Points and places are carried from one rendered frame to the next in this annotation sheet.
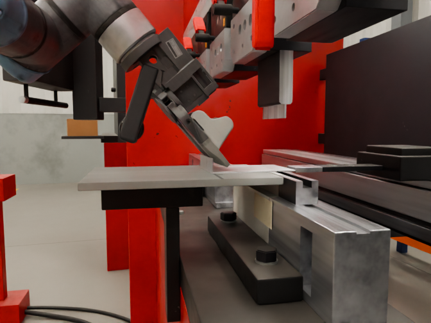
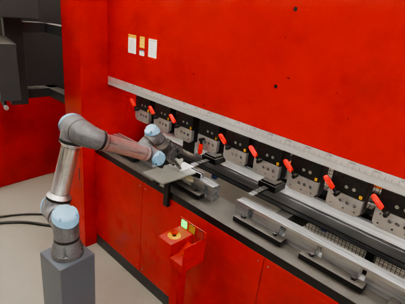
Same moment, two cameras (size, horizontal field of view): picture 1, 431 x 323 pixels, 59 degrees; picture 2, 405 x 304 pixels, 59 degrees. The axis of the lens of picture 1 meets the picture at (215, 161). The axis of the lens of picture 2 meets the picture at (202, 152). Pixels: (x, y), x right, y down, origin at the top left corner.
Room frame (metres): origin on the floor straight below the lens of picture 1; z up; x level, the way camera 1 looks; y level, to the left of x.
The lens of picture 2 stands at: (-1.09, 1.05, 1.91)
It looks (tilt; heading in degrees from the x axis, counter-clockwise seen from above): 22 degrees down; 324
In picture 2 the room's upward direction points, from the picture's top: 6 degrees clockwise
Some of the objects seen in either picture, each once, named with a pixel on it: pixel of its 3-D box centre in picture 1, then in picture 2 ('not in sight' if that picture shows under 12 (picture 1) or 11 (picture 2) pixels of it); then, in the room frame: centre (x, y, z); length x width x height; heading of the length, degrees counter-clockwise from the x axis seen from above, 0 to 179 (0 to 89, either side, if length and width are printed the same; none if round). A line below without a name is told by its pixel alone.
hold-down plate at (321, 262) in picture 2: not in sight; (330, 269); (-0.40, -0.23, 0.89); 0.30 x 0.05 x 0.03; 11
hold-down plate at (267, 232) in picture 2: not in sight; (258, 228); (-0.01, -0.15, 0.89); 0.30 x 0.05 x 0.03; 11
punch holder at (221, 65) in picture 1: (236, 35); (166, 116); (0.82, -0.04, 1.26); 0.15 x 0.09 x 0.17; 11
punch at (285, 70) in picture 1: (274, 88); (189, 147); (0.60, -0.09, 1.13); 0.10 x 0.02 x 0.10; 11
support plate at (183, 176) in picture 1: (178, 175); (169, 172); (0.57, 0.06, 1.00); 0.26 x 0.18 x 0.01; 101
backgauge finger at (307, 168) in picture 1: (365, 161); (206, 159); (0.62, -0.25, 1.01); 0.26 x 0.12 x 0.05; 101
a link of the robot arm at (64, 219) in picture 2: not in sight; (65, 222); (0.39, 0.70, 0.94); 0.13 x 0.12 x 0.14; 5
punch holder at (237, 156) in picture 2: not in sight; (240, 146); (0.23, -0.16, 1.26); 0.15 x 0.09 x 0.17; 11
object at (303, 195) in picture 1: (278, 181); (190, 169); (0.57, -0.10, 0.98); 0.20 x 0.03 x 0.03; 11
